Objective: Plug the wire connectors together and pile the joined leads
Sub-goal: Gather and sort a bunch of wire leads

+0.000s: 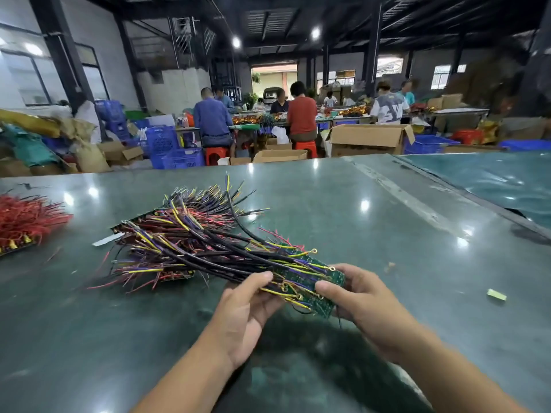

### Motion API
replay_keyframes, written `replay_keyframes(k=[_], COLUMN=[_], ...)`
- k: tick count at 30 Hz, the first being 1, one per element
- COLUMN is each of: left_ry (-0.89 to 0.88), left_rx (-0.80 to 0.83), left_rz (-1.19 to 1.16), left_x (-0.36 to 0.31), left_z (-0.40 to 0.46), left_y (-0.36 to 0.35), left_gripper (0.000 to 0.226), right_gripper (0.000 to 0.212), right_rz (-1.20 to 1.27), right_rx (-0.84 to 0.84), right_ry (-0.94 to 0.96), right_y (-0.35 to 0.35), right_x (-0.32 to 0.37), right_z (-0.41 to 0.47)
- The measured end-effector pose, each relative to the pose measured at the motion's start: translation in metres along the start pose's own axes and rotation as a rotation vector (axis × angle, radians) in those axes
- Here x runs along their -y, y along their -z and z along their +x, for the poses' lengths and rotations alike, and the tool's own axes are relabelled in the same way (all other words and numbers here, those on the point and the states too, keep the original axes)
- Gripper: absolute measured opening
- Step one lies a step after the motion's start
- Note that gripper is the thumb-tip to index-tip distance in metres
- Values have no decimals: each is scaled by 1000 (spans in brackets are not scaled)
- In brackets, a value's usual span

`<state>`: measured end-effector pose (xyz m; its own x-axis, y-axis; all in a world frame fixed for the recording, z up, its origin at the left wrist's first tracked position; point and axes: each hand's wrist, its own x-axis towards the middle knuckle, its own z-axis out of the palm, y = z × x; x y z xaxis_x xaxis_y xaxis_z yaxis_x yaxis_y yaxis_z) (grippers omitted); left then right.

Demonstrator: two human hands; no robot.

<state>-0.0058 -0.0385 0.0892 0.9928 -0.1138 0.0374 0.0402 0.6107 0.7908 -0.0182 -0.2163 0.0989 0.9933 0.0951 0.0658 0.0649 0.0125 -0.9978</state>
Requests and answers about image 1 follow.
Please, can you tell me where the green table mat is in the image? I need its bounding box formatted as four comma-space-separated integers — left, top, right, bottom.
395, 151, 551, 232

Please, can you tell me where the flat cardboard box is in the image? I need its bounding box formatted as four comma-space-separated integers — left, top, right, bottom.
253, 149, 309, 164

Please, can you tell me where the bundle of red wires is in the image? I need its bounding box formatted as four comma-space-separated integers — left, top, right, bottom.
0, 194, 74, 257

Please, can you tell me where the yellow bag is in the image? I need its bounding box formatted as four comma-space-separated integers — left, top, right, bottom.
0, 109, 62, 139

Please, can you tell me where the person's right hand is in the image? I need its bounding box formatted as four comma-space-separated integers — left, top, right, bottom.
315, 263, 425, 364

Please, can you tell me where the stack of blue crates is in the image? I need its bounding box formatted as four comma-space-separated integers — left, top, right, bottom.
94, 100, 131, 141

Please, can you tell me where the person's left forearm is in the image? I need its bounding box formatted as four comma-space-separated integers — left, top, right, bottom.
133, 334, 242, 413

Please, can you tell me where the green circuit board with wires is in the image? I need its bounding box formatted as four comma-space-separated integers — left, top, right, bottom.
185, 236, 346, 320

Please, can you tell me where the teal bag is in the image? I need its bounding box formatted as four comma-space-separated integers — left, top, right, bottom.
0, 124, 62, 167

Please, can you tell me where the person's right forearm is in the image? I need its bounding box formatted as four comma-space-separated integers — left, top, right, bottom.
387, 332, 532, 413

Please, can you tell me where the pile of wired circuit boards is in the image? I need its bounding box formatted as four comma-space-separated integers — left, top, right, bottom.
88, 173, 276, 294

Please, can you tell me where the white paper slip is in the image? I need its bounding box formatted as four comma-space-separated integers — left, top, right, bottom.
92, 232, 126, 248

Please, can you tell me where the red plastic stool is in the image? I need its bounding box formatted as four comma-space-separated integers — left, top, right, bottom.
204, 146, 229, 166
294, 141, 319, 160

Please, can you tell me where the blue plastic crate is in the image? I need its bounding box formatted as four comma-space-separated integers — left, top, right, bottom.
404, 134, 461, 155
161, 148, 206, 170
498, 139, 551, 152
145, 125, 180, 154

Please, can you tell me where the brown sack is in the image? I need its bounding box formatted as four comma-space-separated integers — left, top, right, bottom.
77, 141, 111, 174

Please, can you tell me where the red plastic crate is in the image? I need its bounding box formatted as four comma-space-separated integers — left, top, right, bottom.
451, 129, 484, 145

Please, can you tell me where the white work table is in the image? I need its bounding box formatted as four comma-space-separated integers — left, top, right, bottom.
432, 108, 490, 135

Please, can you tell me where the person's left hand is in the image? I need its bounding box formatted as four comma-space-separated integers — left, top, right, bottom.
206, 271, 286, 371

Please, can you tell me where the large open cardboard box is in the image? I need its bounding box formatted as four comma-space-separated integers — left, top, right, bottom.
326, 124, 416, 158

